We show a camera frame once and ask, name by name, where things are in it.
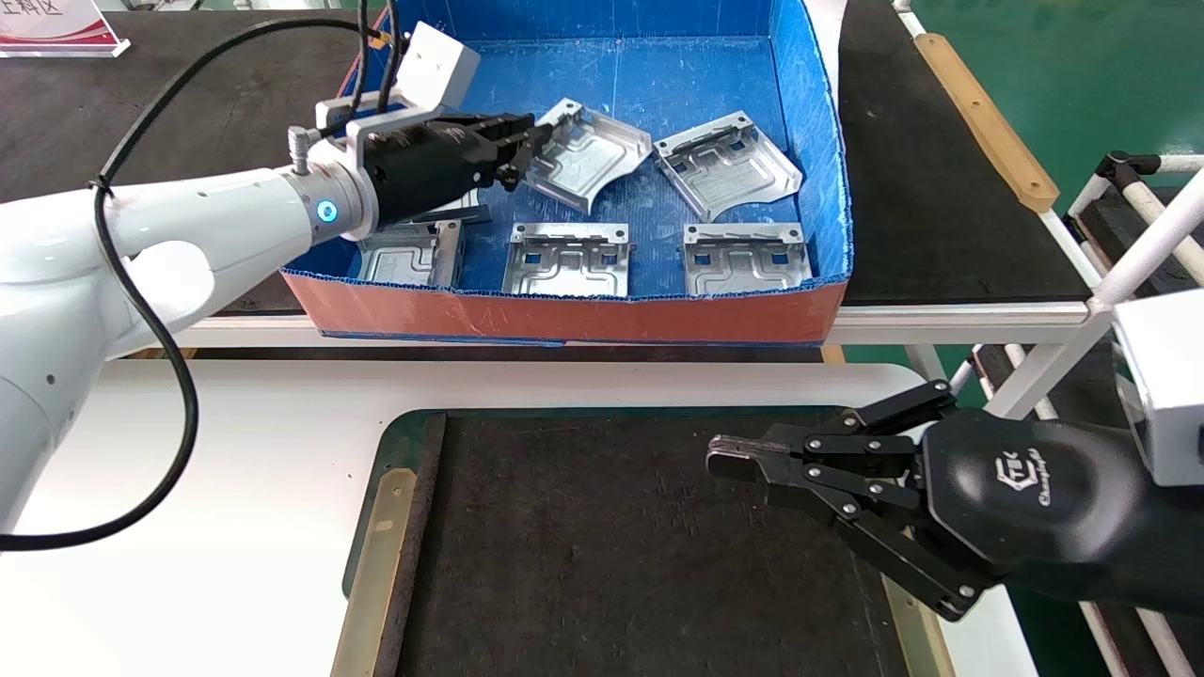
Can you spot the short thick wooden strip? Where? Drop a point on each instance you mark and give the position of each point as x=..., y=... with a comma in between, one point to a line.
x=988, y=122

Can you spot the black work mat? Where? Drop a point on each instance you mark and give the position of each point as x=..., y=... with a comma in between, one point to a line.
x=583, y=545

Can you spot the thin yellowish wooden strip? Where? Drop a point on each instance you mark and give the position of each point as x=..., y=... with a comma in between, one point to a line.
x=917, y=639
x=372, y=583

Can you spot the blue corrugated box brown outside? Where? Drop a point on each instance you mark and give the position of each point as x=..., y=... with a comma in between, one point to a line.
x=564, y=320

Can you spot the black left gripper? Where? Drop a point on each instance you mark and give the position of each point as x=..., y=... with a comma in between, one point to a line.
x=423, y=169

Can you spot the large black table mat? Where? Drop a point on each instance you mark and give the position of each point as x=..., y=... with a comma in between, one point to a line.
x=141, y=122

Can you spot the stamped metal bracket plate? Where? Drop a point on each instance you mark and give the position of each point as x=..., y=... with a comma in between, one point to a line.
x=748, y=268
x=404, y=263
x=461, y=214
x=593, y=155
x=729, y=169
x=564, y=268

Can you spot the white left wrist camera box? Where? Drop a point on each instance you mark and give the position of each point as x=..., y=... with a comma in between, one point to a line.
x=437, y=66

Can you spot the white pipe frame rack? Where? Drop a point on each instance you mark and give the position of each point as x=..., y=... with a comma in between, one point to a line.
x=1157, y=226

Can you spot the black rack shelf mat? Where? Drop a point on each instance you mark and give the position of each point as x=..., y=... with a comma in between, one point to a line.
x=1110, y=235

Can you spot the white table frame rail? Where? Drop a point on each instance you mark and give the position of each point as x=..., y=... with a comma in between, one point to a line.
x=941, y=324

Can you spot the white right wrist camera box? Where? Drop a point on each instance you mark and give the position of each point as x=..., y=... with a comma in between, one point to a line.
x=1166, y=385

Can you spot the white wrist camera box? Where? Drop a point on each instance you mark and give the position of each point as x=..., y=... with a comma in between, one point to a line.
x=437, y=66
x=1166, y=385

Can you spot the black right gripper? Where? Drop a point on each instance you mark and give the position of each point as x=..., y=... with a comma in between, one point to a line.
x=1035, y=498

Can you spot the white sign with red print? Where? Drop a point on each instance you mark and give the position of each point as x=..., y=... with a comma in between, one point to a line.
x=56, y=23

